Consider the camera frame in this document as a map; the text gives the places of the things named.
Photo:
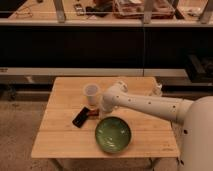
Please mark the red chili pepper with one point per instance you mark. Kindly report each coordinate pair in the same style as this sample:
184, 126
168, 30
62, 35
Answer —
92, 114

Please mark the black smartphone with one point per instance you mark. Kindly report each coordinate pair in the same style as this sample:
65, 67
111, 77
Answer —
81, 117

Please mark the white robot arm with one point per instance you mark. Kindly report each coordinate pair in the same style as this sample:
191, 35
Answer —
196, 117

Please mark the translucent plastic cup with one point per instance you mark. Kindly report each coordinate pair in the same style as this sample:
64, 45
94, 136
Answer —
91, 92

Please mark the green ceramic bowl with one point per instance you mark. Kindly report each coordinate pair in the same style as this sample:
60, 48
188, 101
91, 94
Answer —
112, 135

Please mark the small clear glass bottle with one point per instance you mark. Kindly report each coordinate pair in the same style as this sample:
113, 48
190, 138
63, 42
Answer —
157, 90

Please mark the wooden table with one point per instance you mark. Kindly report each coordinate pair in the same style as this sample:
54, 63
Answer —
58, 138

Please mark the black cloth on shelf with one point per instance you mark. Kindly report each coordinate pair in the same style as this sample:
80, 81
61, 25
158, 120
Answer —
100, 11

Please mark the wooden tray with items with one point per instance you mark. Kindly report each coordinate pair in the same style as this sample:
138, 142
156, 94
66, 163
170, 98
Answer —
136, 8

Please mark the remote control on shelf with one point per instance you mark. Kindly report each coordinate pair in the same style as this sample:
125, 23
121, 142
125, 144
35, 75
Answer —
79, 9

